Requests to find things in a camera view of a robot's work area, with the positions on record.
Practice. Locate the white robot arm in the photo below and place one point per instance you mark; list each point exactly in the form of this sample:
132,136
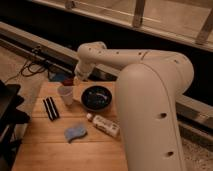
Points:
145,95

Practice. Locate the dark ceramic bowl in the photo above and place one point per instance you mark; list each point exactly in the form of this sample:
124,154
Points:
96,98

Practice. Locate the red pepper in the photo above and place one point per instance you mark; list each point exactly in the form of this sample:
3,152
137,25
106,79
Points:
68,82

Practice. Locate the white ceramic cup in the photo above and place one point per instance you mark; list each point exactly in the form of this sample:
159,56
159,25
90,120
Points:
66,94

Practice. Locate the white squeeze bottle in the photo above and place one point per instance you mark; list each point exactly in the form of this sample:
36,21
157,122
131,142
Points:
103,124

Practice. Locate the blue object on floor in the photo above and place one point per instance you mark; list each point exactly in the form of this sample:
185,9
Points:
58,78

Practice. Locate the blue sponge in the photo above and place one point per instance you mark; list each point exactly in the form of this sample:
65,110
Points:
75,132

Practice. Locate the black striped eraser block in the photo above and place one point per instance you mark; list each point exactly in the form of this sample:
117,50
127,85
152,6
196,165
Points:
51,108

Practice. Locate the black equipment at left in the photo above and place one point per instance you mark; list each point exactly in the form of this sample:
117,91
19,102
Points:
10,116

